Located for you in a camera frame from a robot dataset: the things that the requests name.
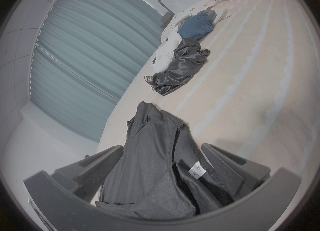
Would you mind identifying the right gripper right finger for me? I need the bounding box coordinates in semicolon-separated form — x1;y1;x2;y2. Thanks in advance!
201;143;272;191

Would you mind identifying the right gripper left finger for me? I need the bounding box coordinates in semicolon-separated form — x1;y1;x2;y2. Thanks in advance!
53;145;124;198

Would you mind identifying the black sleeveless top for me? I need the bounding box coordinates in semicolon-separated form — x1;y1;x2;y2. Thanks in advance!
95;101;246;220

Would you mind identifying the bed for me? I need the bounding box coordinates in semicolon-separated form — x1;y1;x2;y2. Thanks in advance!
96;0;319;219

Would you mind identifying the pile of clothes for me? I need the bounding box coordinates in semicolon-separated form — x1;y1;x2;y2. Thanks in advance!
152;8;234;74

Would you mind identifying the blue-green curtain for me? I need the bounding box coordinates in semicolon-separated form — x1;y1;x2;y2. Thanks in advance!
28;0;167;143

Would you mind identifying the black satin garment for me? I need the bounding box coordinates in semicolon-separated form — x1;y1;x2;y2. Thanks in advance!
144;38;211;97

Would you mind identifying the grey bedside table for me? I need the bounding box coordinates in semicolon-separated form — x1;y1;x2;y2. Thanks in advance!
161;12;175;24

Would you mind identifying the white printed pillow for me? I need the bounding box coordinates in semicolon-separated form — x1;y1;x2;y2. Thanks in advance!
161;0;218;43

